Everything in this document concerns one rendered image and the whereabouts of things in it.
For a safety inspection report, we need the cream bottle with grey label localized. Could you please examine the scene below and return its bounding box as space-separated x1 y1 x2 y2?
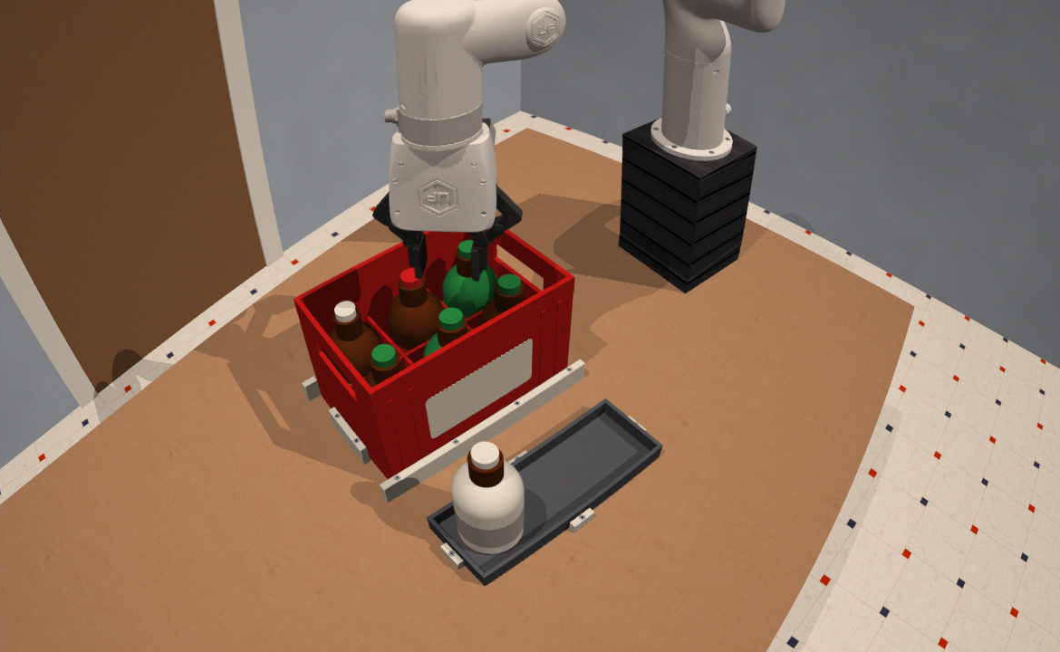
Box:
451 442 525 554

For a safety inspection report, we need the green bottle with pale label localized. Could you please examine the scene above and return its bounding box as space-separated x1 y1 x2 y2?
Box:
423 309 469 358

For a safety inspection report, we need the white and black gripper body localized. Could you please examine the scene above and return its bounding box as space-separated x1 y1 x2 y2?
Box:
389 123 498 233

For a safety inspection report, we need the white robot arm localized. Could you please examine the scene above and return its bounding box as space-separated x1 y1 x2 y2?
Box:
384 0 785 161

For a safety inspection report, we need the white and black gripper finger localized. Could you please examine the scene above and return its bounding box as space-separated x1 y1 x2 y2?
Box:
372 192 428 279
470 184 523 282

